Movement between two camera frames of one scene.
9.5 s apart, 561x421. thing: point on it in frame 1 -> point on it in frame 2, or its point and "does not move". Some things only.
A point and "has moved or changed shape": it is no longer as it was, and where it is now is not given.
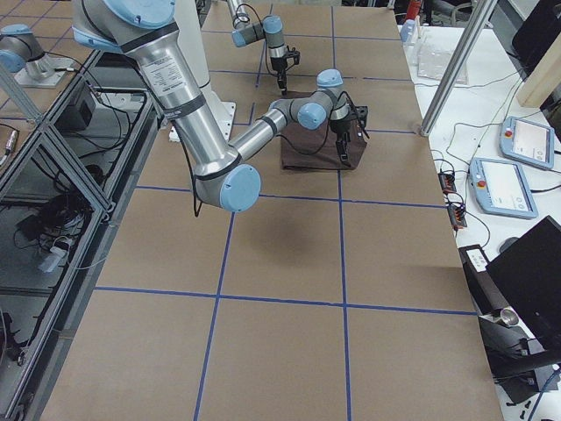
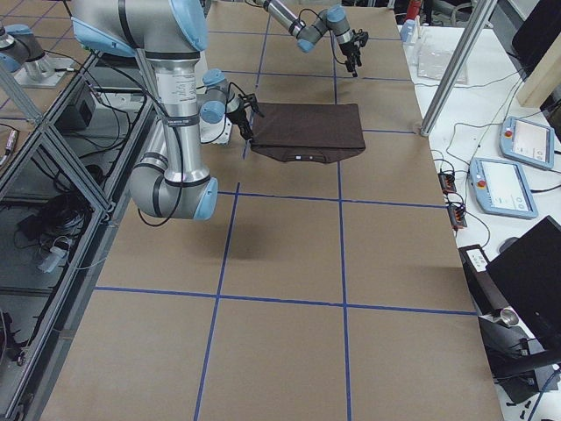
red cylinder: [413, 9] does not move
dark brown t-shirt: [317, 149] has moved or changed shape
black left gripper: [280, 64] -> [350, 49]
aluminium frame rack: [66, 180] does not move
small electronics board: [447, 181] does not move
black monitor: [528, 277] does not move
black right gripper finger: [346, 150] -> [248, 132]
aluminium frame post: [456, 67] does not move
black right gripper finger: [340, 149] -> [244, 131]
